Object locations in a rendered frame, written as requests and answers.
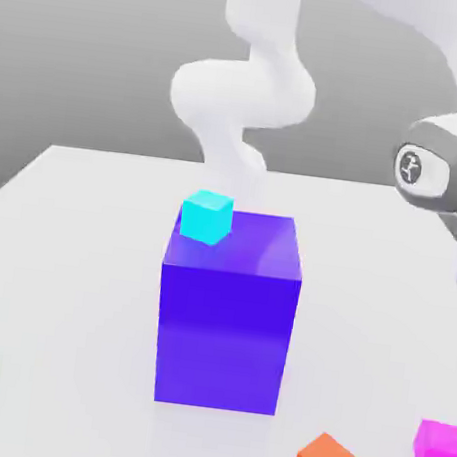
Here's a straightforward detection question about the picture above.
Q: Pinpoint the small cyan cube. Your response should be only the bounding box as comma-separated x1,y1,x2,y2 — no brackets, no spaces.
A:
177,187,237,249

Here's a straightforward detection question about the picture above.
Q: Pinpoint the large blue box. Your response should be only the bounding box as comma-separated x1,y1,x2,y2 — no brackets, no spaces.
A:
145,201,310,419

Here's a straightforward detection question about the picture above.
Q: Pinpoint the small magenta cube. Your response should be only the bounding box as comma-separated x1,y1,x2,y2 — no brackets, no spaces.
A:
411,418,457,457

